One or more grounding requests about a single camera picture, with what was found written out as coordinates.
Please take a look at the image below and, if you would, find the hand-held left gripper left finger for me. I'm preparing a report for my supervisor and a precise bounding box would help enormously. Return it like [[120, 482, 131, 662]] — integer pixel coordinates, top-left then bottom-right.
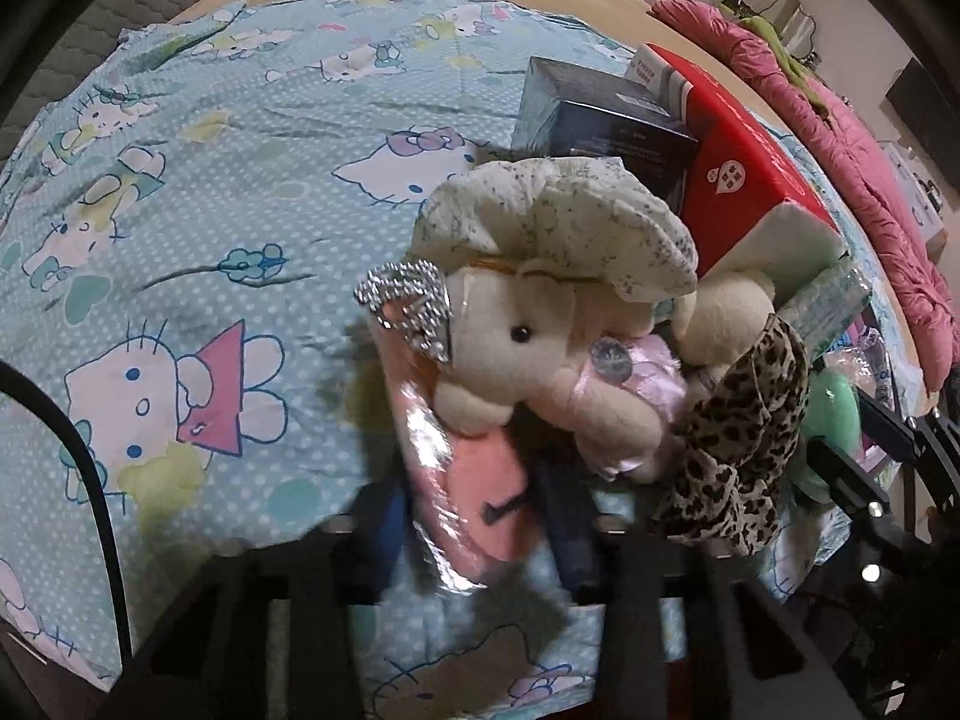
[[127, 480, 410, 720]]

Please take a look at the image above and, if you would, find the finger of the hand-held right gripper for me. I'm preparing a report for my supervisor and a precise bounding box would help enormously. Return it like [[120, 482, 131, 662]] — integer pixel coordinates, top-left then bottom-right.
[[804, 439, 901, 541], [855, 390, 960, 481]]

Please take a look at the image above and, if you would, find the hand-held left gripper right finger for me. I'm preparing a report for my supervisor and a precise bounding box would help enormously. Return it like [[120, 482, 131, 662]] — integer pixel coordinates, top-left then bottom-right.
[[532, 459, 833, 720]]

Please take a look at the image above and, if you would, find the pink towel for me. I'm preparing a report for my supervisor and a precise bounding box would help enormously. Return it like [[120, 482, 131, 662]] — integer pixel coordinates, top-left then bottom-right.
[[375, 330, 548, 597]]

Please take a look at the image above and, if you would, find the green tissue pack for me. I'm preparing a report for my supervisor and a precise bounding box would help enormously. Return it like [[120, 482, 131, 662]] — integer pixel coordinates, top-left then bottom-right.
[[776, 259, 875, 353]]

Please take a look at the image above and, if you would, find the cream plush bear with crown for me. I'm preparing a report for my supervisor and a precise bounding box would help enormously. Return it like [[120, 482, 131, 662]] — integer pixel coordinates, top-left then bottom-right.
[[356, 255, 691, 485]]

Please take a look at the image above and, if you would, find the white speckled cloth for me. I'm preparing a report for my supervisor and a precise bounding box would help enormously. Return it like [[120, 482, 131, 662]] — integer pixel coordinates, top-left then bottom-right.
[[409, 157, 700, 301]]

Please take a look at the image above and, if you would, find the mint green soft toy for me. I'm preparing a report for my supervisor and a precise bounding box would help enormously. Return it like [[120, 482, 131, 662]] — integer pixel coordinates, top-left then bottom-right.
[[795, 371, 863, 511]]

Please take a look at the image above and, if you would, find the clear plastic packet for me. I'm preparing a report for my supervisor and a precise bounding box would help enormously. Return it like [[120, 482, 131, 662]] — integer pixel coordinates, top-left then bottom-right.
[[814, 307, 920, 421]]

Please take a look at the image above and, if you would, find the leopard print plush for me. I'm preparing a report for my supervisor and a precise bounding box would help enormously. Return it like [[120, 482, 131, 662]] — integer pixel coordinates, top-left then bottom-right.
[[649, 311, 811, 560]]

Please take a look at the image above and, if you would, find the small cream plush bear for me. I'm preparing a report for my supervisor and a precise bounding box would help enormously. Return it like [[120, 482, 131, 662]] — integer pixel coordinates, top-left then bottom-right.
[[671, 266, 781, 391]]

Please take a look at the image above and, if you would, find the pink quilt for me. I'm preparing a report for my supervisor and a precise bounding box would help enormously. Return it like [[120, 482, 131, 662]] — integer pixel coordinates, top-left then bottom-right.
[[649, 0, 960, 395]]

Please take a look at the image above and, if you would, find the red tissue box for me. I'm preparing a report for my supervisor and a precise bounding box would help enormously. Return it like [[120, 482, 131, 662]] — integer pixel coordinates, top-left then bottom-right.
[[626, 41, 845, 278]]

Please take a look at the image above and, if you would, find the cartoon cat printed bedsheet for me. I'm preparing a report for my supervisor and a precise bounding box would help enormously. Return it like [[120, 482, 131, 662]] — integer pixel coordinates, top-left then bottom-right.
[[0, 0, 923, 713]]

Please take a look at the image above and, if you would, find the black box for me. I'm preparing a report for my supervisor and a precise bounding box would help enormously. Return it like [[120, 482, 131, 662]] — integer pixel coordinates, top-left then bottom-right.
[[544, 101, 702, 218]]

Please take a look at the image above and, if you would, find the green cloth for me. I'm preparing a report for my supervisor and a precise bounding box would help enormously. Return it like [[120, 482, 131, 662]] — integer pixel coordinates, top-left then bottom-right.
[[720, 0, 826, 98]]

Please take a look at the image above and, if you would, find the navy blue box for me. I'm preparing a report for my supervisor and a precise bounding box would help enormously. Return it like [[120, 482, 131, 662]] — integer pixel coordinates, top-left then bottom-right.
[[514, 56, 687, 158]]

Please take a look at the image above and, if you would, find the black cable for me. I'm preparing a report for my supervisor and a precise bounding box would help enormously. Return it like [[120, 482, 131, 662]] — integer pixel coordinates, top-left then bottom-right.
[[0, 360, 136, 683]]

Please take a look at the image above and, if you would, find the black wall television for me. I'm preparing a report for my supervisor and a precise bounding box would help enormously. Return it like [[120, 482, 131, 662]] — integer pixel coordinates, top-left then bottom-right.
[[885, 60, 960, 188]]

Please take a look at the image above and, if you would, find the wavy wall mirror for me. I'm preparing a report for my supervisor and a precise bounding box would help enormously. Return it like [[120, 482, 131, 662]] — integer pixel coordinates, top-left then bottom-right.
[[765, 0, 826, 61]]

